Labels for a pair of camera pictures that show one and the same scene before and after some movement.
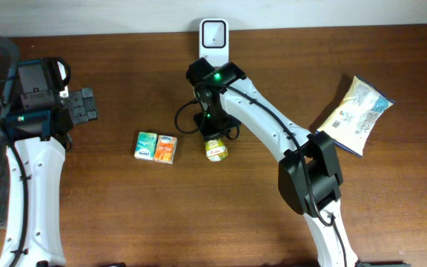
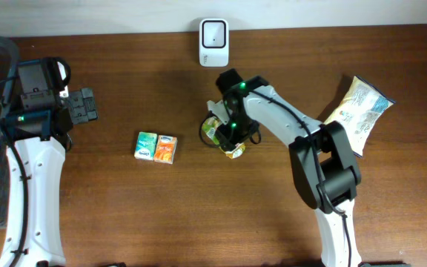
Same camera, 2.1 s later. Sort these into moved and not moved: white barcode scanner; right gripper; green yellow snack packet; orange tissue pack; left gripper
Moved: green yellow snack packet; right gripper
Not moved: left gripper; orange tissue pack; white barcode scanner
